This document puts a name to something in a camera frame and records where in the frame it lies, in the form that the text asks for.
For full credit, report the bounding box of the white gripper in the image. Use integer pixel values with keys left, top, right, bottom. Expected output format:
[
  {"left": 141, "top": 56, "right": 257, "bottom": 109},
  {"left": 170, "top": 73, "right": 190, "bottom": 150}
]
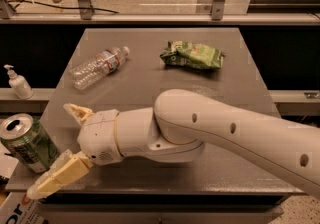
[{"left": 27, "top": 103, "right": 123, "bottom": 200}]

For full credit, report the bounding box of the green soda can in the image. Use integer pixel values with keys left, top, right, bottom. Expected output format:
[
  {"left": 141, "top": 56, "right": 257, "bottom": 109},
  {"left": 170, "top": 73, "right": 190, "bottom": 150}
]
[{"left": 0, "top": 113, "right": 59, "bottom": 173}]

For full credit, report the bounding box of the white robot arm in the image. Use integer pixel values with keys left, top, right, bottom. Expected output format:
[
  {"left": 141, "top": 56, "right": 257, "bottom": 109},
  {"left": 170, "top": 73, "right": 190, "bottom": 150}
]
[{"left": 27, "top": 89, "right": 320, "bottom": 199}]

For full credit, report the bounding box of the grey table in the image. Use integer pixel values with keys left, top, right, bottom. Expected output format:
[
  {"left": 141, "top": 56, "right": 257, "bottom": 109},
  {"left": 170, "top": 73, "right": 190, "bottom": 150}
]
[{"left": 36, "top": 28, "right": 305, "bottom": 224}]

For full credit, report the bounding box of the white pump lotion bottle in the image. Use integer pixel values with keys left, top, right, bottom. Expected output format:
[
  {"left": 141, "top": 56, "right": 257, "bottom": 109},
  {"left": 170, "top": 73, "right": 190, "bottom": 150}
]
[{"left": 4, "top": 64, "right": 33, "bottom": 99}]

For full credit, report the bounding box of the clear plastic water bottle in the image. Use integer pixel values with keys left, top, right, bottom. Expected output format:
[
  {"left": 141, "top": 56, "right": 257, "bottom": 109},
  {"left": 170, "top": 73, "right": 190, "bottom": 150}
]
[{"left": 70, "top": 46, "right": 130, "bottom": 90}]

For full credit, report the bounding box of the white cardboard box orange print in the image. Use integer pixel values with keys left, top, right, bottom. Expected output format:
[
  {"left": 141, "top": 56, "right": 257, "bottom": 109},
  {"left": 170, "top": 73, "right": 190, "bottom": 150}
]
[{"left": 0, "top": 192, "right": 48, "bottom": 224}]

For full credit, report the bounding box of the green chip bag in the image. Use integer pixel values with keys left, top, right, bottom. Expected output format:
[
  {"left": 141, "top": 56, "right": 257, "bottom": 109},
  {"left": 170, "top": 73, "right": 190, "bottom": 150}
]
[{"left": 160, "top": 40, "right": 224, "bottom": 70}]

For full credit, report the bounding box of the metal rail frame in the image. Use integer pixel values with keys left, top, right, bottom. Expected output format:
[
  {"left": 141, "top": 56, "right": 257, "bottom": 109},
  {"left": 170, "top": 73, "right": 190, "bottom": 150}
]
[{"left": 0, "top": 13, "right": 320, "bottom": 26}]

